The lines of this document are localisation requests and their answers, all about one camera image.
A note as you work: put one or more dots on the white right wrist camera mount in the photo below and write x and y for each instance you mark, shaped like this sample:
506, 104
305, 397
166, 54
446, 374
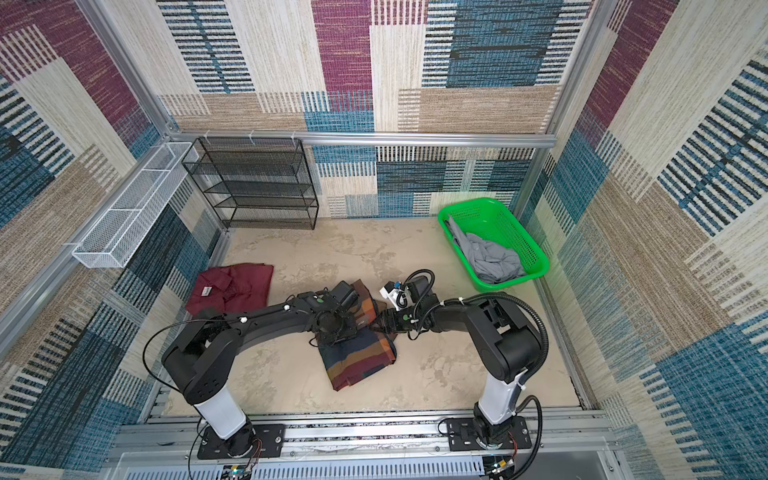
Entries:
396, 294

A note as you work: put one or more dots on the aluminium front rail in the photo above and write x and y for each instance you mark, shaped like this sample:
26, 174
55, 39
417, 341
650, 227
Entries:
575, 444

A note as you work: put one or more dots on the white wire mesh tray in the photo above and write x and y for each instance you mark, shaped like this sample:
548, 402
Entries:
113, 240

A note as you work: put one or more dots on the black wire mesh shelf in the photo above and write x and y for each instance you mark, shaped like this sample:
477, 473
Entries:
255, 182

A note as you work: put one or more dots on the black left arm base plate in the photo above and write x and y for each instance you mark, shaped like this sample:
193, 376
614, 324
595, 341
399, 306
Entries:
264, 441

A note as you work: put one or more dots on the multicolour plaid long sleeve shirt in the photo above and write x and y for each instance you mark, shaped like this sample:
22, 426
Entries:
350, 361

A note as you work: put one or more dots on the grey shirt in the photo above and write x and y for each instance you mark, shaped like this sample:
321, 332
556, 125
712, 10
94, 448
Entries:
489, 261

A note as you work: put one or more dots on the green plastic laundry basket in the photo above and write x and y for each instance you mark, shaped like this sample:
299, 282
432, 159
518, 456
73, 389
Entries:
493, 221

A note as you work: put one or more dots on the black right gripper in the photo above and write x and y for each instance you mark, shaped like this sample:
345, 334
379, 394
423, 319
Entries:
387, 314

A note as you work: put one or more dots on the folded maroon shirt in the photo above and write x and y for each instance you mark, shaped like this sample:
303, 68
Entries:
235, 288

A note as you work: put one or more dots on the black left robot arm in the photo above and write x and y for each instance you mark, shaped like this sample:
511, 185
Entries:
200, 358

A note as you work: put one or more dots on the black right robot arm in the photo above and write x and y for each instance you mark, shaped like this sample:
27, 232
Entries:
509, 337

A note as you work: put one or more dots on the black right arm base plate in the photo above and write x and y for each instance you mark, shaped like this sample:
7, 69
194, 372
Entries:
466, 434

